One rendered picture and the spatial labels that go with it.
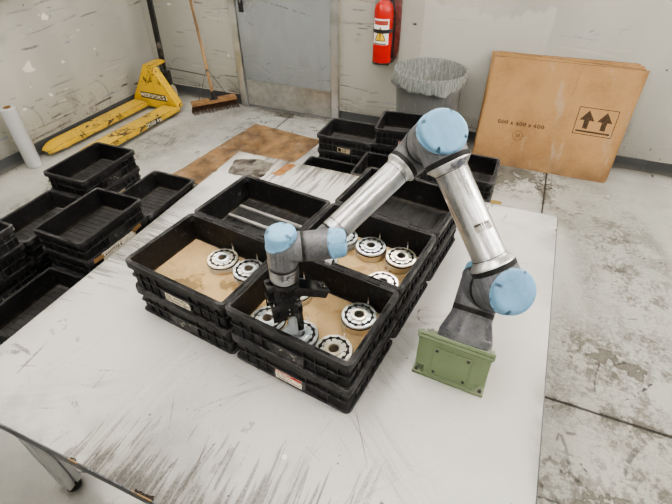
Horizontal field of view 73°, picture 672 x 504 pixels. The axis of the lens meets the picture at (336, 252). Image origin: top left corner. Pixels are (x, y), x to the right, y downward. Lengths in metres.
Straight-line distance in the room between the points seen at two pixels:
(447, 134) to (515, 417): 0.78
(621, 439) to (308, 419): 1.49
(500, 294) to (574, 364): 1.44
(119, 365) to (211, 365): 0.28
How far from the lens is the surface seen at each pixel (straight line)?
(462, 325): 1.28
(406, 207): 1.82
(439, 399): 1.37
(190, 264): 1.61
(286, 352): 1.25
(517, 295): 1.17
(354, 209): 1.21
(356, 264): 1.53
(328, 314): 1.37
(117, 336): 1.64
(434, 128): 1.13
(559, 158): 4.00
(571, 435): 2.31
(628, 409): 2.50
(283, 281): 1.12
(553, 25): 3.98
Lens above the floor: 1.84
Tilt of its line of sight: 40 degrees down
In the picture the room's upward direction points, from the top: straight up
